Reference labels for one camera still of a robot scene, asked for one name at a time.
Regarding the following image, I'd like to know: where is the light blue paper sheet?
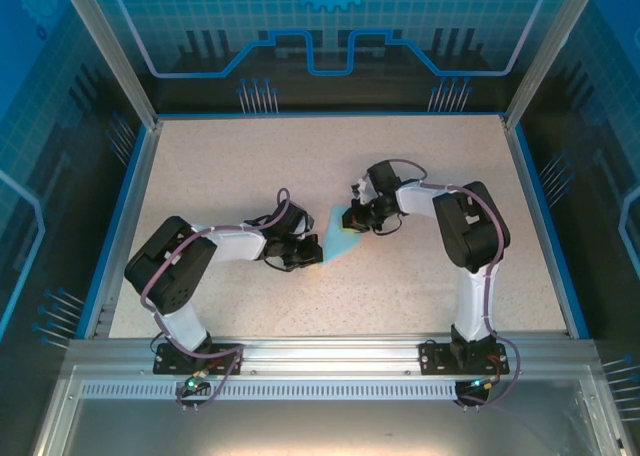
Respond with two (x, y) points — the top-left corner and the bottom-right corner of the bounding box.
(315, 203), (364, 267)

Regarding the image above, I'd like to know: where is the small green-lit connector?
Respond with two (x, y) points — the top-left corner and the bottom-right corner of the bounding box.
(180, 370), (210, 396)
(467, 375), (503, 392)

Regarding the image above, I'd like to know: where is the brushed metal panel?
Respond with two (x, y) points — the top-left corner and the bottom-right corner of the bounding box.
(32, 364), (629, 456)

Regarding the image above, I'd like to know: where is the aluminium mounting rail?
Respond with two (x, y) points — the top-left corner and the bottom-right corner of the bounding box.
(64, 331), (604, 377)

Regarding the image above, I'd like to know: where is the slotted white cable duct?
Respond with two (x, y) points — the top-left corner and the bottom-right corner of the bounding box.
(78, 380), (464, 403)

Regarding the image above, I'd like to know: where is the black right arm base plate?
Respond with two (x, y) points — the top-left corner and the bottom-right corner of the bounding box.
(418, 340), (512, 376)

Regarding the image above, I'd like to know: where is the aluminium side rail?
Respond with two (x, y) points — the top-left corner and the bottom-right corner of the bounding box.
(499, 115), (584, 340)
(82, 120), (164, 340)

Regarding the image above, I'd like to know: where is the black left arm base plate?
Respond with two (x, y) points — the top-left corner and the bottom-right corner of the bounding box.
(152, 342), (245, 376)

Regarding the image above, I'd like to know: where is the aluminium frame post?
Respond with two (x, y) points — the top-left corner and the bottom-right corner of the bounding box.
(55, 0), (164, 130)
(502, 0), (604, 130)

